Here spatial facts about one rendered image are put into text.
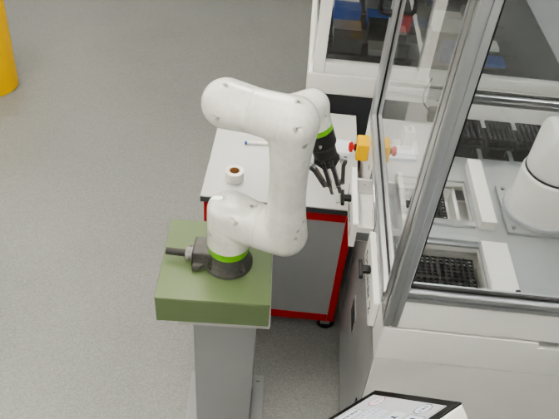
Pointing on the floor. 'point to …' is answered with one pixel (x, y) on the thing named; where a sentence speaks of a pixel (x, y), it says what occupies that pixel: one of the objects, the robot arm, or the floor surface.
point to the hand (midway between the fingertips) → (336, 192)
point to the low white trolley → (329, 233)
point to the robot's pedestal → (225, 372)
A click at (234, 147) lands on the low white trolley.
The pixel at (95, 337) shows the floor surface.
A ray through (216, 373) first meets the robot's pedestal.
